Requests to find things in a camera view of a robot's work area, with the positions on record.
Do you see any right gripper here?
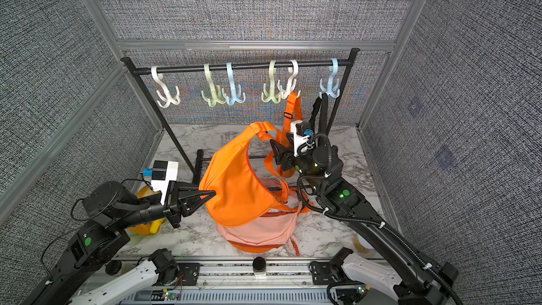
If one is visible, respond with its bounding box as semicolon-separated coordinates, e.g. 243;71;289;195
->
275;133;331;199

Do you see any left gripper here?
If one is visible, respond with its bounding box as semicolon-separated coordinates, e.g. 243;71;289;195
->
117;178;215;230

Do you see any orange sling bag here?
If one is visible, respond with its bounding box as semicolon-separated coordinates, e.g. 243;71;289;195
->
264;93;303;178
199;121;295;227
228;202;314;258

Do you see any black sling bag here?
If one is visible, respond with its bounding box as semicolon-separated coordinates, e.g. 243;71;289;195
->
309;93;329;136

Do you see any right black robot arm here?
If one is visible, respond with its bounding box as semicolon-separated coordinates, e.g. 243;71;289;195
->
270;138;462;304

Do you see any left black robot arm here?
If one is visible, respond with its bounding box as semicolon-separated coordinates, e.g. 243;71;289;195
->
24;181;216;304

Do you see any pale green hook right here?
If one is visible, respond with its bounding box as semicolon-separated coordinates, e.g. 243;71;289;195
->
261;60;282;104

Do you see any pale green hook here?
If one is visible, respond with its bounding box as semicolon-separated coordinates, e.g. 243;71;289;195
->
261;60;282;104
201;64;226;107

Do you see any white hook right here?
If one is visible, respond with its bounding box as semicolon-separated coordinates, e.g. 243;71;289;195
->
277;59;299;100

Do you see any white hook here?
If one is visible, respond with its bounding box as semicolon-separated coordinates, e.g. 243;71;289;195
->
277;59;299;100
151;66;181;109

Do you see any pink sling bag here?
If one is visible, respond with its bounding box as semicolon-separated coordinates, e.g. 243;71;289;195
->
200;171;308;254

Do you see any light blue hook centre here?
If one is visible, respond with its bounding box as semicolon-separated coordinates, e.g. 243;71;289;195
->
222;62;246;106

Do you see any light blue hook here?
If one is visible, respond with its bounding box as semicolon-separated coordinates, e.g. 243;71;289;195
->
222;62;246;106
320;58;340;99

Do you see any light blue hook far right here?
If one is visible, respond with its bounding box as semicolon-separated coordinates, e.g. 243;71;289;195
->
320;58;340;99

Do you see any white hook far left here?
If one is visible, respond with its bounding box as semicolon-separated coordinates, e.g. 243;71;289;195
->
151;66;181;109

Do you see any black garment rack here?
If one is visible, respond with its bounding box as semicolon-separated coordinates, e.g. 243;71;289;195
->
120;47;361;183

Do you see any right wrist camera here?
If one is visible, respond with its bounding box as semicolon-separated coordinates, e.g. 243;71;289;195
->
290;120;314;157

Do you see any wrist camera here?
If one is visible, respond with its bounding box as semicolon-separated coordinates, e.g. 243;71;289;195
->
290;120;314;157
143;160;179;193

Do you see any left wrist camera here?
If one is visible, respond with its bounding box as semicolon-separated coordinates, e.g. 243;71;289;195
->
143;160;179;193

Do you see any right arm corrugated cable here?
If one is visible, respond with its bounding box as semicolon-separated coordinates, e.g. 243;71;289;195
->
296;132;464;305

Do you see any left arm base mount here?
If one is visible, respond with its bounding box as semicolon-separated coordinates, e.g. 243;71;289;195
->
68;249;200;304

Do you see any black knob on rail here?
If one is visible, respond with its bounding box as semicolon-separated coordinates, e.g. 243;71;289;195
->
252;256;267;275

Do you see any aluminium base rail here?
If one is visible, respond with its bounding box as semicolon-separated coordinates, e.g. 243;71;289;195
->
115;256;330;304

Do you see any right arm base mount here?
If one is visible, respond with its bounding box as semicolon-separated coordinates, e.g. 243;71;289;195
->
309;248;402;304

